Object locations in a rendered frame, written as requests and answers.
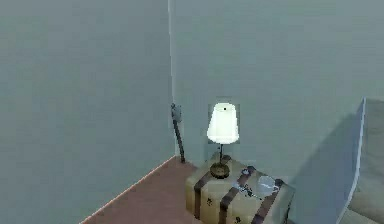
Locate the beige pillow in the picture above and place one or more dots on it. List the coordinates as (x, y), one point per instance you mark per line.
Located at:
(365, 208)

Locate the white shade table lamp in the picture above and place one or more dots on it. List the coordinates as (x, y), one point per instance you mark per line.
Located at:
(222, 124)

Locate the small dark keys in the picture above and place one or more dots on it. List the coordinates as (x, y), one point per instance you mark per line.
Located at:
(245, 189)

